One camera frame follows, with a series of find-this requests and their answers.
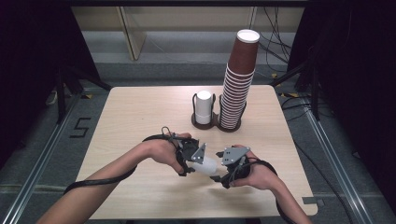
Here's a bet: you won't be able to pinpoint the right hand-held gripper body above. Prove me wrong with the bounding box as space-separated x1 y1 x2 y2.
220 146 251 183

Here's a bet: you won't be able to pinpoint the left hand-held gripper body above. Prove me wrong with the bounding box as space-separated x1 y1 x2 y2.
176 137 207 165

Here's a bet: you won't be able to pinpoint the white paper cup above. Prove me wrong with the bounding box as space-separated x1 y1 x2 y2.
191 155 219 176

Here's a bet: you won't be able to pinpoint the dark brown double cup holder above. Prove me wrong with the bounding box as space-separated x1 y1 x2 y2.
191 92 248 133

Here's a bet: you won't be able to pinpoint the stack of white paper cups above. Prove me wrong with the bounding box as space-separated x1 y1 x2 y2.
195 90 214 126

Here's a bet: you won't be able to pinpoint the stack of brown paper cups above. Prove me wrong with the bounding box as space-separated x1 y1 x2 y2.
218 28 261 131

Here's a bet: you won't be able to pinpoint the person's left hand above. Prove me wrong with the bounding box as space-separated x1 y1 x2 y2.
146 133 192 175

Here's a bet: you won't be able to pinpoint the person's right hand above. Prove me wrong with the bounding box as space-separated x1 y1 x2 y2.
231 144 279 190

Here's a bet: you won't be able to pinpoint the grey tape piece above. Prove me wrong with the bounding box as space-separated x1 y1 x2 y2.
302 196 325 206

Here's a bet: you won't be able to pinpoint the black metal stand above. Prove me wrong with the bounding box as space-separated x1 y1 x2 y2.
269 57 322 122
55 62 114 125

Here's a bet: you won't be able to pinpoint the beige furniture panel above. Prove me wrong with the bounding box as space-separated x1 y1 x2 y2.
116 7 148 62

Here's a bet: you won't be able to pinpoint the black curtain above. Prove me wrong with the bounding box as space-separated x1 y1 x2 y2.
287 0 396 216
0 0 101 169

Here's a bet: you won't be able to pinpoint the black floor cable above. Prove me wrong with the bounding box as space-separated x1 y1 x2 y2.
280 95 358 224

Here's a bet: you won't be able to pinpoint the metal floor rail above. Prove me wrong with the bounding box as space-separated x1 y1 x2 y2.
0 92 82 224
303 96 372 224

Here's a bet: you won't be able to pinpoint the black hanging cables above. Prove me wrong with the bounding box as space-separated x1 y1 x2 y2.
256 7 301 74

